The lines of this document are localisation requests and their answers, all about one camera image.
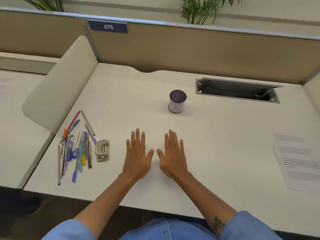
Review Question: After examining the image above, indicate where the person's left forearm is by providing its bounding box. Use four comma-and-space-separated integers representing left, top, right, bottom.
74, 173, 148, 239

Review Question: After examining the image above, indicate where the grey desk cable tray opening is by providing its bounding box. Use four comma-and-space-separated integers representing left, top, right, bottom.
195, 77, 283, 104

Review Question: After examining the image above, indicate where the green potted plant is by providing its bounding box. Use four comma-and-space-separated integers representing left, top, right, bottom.
19, 0, 65, 12
179, 0, 247, 25

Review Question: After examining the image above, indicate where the white pen cup dark rim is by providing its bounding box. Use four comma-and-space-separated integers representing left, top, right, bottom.
168, 90, 187, 114

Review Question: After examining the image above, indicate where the person's right forearm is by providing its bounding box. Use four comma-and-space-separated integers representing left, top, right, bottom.
172, 172, 238, 239

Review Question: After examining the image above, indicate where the pile of assorted pens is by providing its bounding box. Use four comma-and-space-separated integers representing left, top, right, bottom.
57, 110, 97, 186

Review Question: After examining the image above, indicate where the person's right hand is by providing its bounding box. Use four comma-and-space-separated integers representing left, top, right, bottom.
156, 129, 189, 180

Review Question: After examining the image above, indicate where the person's left hand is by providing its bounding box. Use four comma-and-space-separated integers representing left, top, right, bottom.
122, 128, 155, 182

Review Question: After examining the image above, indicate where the blue denim shirt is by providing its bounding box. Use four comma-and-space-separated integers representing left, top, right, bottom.
41, 210, 283, 240

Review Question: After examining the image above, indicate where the tan fabric partition panel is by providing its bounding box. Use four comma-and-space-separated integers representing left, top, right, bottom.
85, 19, 320, 85
0, 8, 91, 59

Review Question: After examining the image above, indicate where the grey metal hole punch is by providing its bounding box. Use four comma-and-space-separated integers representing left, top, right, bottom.
95, 139, 110, 163

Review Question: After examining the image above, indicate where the blue partition sign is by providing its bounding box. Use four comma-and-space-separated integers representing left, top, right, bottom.
88, 19, 129, 34

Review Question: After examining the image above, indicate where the cream side divider panel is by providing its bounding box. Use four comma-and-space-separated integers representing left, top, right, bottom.
22, 35, 99, 135

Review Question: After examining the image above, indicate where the printed white paper sheet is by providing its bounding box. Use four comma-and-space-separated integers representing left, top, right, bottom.
273, 147, 320, 194
273, 134, 320, 188

